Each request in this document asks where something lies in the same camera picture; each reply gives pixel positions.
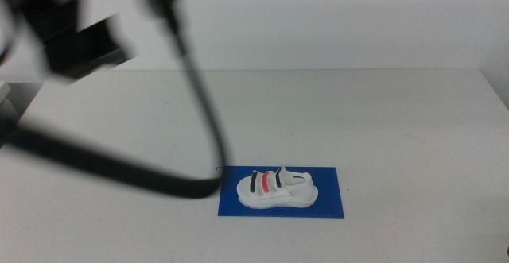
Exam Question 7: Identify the black braided cable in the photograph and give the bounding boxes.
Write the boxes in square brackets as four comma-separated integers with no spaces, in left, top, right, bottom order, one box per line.
[0,0,230,200]

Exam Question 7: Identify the blue rectangular mat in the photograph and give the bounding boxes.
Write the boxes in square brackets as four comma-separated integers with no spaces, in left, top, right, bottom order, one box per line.
[217,165,345,219]

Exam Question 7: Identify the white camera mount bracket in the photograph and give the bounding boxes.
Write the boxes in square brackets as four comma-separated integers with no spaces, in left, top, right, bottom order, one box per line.
[35,0,182,32]

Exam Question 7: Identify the white sandal with coloured straps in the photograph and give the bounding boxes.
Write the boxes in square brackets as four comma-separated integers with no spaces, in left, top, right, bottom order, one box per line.
[235,166,320,210]

